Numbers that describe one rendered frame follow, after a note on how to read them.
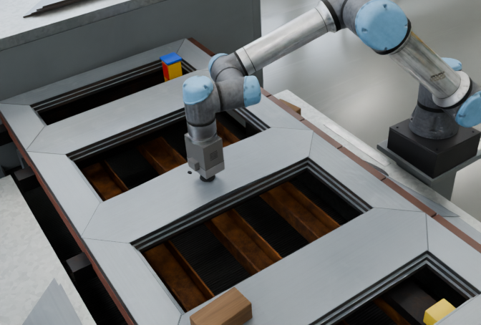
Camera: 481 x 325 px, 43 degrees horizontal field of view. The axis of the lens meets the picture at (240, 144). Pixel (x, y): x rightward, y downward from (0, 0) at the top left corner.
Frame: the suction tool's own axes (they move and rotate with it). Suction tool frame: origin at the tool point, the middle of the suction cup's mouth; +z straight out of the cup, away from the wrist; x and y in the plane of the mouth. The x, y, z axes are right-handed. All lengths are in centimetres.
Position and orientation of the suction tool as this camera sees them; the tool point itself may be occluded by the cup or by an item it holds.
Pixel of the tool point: (207, 180)
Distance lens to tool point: 167.7
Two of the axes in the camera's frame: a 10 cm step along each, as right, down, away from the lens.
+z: 0.6, 8.0, 6.0
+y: 6.4, 4.4, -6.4
